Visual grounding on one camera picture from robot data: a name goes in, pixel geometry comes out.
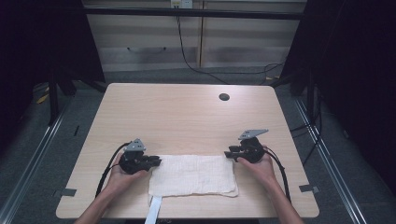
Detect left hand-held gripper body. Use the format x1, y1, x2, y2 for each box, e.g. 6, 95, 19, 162
119, 137, 151, 175

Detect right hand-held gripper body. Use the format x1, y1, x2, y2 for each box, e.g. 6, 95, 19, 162
229, 128, 270, 164

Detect white gauze cloth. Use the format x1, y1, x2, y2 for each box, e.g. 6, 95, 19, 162
148, 154, 240, 198

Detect person's left hand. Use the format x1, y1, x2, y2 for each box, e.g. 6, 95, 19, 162
106, 152, 150, 194

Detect person's right hand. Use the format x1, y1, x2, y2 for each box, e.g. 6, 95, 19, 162
236, 151, 278, 188

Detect grey tape piece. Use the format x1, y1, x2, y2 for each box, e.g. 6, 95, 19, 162
298, 184, 320, 194
53, 188, 78, 199

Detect black metal stand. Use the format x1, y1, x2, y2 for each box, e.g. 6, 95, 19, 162
46, 69, 61, 127

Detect yellow floor tape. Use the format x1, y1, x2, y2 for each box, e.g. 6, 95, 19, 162
35, 91, 50, 105

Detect black curtain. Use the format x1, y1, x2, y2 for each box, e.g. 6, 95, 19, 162
279, 0, 396, 194
0, 0, 106, 150

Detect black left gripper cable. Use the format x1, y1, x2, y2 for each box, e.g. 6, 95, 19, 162
94, 141, 133, 199

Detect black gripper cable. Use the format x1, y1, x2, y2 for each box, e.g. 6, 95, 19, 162
94, 141, 133, 199
262, 145, 292, 203

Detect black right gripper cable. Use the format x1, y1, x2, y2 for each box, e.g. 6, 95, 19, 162
262, 145, 292, 203

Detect white strap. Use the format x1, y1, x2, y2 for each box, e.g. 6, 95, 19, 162
144, 195, 163, 224

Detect black floor cable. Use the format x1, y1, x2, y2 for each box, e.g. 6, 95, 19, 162
289, 90, 323, 167

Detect aluminium floor rail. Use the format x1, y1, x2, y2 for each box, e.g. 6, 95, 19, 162
293, 98, 370, 224
0, 102, 71, 224

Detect long black wall cable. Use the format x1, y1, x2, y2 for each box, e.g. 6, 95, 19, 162
175, 14, 285, 86

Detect light cabinet with handle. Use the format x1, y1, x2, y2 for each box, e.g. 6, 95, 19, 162
82, 0, 307, 73

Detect black horizontal frame bar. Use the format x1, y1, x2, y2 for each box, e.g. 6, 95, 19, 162
83, 7, 308, 21

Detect white wall socket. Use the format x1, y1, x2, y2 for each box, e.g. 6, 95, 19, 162
170, 0, 194, 9

